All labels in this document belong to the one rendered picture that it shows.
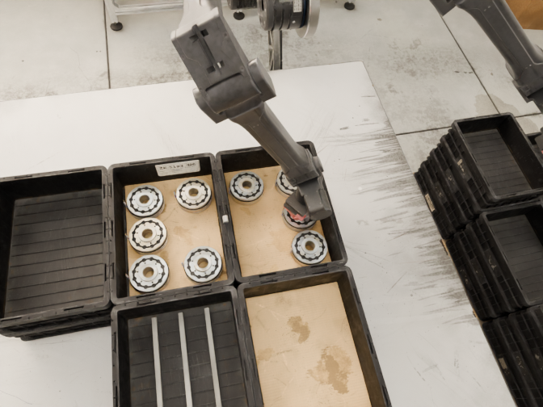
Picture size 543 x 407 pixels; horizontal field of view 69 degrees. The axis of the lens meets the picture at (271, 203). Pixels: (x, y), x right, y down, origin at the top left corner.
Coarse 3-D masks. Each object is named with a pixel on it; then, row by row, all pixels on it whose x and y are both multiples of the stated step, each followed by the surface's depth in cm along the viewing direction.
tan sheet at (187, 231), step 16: (208, 176) 123; (128, 192) 118; (176, 208) 117; (208, 208) 118; (128, 224) 114; (176, 224) 115; (192, 224) 115; (208, 224) 116; (128, 240) 112; (176, 240) 113; (192, 240) 113; (208, 240) 114; (128, 256) 110; (160, 256) 110; (176, 256) 111; (128, 272) 108; (176, 272) 109; (224, 272) 110
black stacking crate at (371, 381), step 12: (324, 276) 103; (336, 276) 106; (252, 288) 100; (264, 288) 102; (276, 288) 105; (288, 288) 108; (348, 288) 102; (348, 300) 104; (348, 312) 105; (360, 324) 97; (360, 336) 98; (360, 348) 100; (360, 360) 101; (372, 372) 94; (372, 384) 95; (372, 396) 96
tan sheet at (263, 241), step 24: (264, 168) 126; (264, 192) 122; (240, 216) 118; (264, 216) 118; (240, 240) 114; (264, 240) 115; (288, 240) 116; (240, 264) 111; (264, 264) 112; (288, 264) 112
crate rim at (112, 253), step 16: (144, 160) 112; (160, 160) 113; (176, 160) 113; (112, 176) 109; (112, 192) 107; (112, 208) 105; (112, 224) 104; (224, 224) 105; (112, 240) 101; (224, 240) 103; (112, 256) 99; (112, 272) 97; (112, 288) 95; (176, 288) 97; (192, 288) 97; (208, 288) 97
